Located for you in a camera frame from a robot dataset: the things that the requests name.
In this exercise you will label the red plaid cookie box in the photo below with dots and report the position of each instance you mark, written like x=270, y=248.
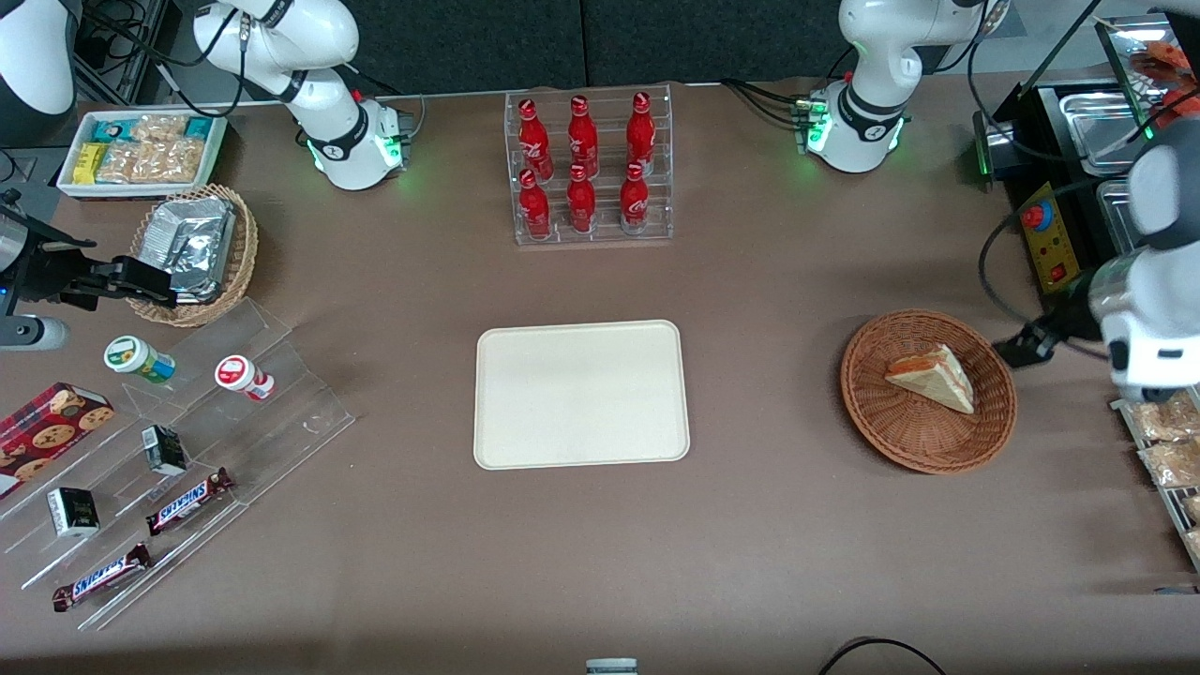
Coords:
x=47, y=436

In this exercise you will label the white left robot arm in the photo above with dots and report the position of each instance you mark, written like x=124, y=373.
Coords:
x=872, y=56

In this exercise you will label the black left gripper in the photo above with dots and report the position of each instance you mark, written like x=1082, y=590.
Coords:
x=1057, y=329

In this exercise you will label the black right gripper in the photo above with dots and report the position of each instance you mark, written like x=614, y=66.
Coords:
x=42, y=272

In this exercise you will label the small tan wicker basket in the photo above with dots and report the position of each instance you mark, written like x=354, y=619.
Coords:
x=246, y=253

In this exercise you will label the red lid cup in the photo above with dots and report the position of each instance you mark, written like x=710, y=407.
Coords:
x=239, y=375

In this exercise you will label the clear acrylic bottle rack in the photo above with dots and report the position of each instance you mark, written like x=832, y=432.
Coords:
x=605, y=234

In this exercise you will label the large brown wicker basket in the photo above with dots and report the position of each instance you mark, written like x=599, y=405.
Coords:
x=900, y=431

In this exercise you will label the grey metal snack tray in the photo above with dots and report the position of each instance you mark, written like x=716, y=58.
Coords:
x=1162, y=497

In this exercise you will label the teal snack packet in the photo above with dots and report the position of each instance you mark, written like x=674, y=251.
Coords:
x=198, y=128
x=108, y=131

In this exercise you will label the orange fried food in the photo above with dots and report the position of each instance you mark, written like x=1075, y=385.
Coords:
x=1162, y=70

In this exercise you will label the cream plastic tray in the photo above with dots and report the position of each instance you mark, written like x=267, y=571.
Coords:
x=581, y=394

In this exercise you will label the red cola bottle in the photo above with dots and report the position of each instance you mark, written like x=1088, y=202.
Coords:
x=533, y=141
x=635, y=202
x=641, y=136
x=581, y=202
x=534, y=208
x=582, y=139

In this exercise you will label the small black carton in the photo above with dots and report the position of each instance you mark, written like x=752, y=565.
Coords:
x=165, y=450
x=73, y=512

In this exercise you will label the black food warmer case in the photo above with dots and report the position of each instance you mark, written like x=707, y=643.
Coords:
x=1041, y=141

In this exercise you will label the yellow snack packet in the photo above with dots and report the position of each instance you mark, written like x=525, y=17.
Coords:
x=89, y=164

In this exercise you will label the clear nut packet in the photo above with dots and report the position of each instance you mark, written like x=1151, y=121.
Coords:
x=164, y=162
x=159, y=128

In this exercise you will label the steel warmer pan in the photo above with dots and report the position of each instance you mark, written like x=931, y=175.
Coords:
x=1116, y=211
x=1102, y=131

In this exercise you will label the silver foil packet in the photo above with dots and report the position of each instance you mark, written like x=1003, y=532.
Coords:
x=192, y=244

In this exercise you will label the white rectangular snack tray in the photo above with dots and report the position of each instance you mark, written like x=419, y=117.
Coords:
x=70, y=187

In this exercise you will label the green lid cup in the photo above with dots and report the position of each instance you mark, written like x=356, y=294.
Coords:
x=131, y=356

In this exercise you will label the Snickers bar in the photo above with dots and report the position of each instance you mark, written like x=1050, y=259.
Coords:
x=187, y=502
x=101, y=577

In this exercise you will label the triangular sandwich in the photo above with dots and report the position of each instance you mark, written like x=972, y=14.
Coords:
x=937, y=380

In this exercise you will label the clear bagged pastry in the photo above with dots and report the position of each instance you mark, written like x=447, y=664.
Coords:
x=1167, y=419
x=1172, y=462

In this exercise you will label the clear acrylic stepped display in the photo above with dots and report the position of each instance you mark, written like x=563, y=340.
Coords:
x=281, y=422

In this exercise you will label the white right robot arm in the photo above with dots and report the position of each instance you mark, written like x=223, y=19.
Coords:
x=323, y=112

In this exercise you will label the grey white edge object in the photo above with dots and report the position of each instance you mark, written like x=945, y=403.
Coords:
x=611, y=667

